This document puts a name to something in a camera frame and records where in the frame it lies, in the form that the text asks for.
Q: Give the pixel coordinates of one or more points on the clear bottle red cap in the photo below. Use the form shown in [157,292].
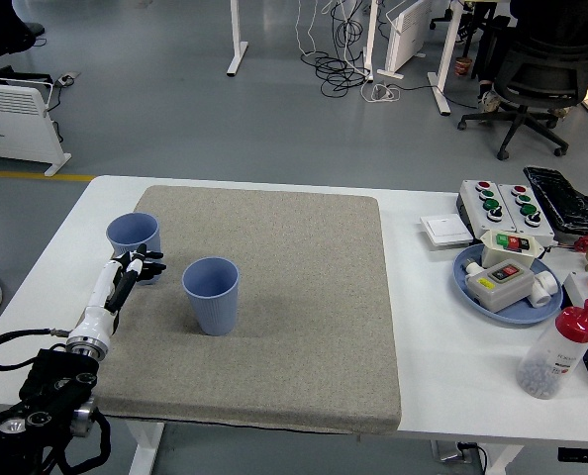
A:
[546,361]

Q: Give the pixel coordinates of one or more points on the black table control panel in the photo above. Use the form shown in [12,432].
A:
[583,454]

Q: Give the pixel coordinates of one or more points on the white four-button control box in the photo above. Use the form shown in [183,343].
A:
[526,210]
[487,200]

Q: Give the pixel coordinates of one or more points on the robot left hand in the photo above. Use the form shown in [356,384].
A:
[98,302]

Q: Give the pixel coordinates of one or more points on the grey switch box red button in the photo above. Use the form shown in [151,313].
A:
[502,292]

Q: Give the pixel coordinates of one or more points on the white panel heater narrow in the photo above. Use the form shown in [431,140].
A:
[408,34]

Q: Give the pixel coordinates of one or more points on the grey-brown mat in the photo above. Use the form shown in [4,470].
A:
[274,297]

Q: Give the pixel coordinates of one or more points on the white pipe fitting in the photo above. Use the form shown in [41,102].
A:
[544,289]

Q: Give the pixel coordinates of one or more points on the seated person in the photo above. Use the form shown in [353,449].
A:
[492,54]

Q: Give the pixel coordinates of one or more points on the red paper cup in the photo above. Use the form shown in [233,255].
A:
[463,68]

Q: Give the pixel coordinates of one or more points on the white desk leg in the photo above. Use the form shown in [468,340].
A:
[445,59]
[370,39]
[235,29]

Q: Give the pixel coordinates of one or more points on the white box red mushroom button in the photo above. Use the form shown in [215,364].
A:
[583,289]

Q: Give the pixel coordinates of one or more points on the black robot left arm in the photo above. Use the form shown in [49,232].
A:
[51,386]

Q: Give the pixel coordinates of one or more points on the black mesh office chair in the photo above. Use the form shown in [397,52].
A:
[536,74]

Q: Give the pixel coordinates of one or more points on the white panel heater large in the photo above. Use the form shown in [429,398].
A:
[17,128]

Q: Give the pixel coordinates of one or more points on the white switch box coloured buttons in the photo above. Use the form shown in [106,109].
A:
[509,247]

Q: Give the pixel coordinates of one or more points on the blue plate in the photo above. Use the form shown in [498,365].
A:
[521,315]

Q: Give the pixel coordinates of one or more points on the grey power strip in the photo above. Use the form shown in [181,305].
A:
[67,78]

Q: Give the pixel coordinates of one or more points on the white table leg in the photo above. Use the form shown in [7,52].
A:
[504,462]
[145,450]

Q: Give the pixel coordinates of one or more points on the white wall switch plate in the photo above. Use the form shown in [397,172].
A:
[445,230]

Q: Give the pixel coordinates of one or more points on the black wrapped tray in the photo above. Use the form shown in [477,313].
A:
[561,198]

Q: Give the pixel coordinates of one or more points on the blue ribbed plastic cup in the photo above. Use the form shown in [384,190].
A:
[212,312]
[133,232]

